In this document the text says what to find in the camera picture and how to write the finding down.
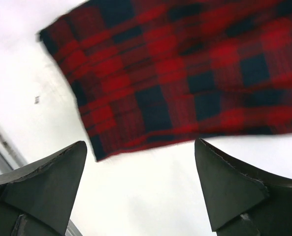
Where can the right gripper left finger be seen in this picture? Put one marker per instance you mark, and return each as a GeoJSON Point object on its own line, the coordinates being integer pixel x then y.
{"type": "Point", "coordinates": [44, 191]}

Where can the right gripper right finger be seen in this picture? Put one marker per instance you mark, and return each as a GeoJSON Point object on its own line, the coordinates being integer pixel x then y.
{"type": "Point", "coordinates": [241, 199]}

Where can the aluminium rail frame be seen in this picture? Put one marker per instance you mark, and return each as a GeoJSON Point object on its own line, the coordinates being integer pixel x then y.
{"type": "Point", "coordinates": [3, 152]}

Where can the red plaid skirt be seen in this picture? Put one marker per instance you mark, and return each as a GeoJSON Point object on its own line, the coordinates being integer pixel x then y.
{"type": "Point", "coordinates": [151, 73]}

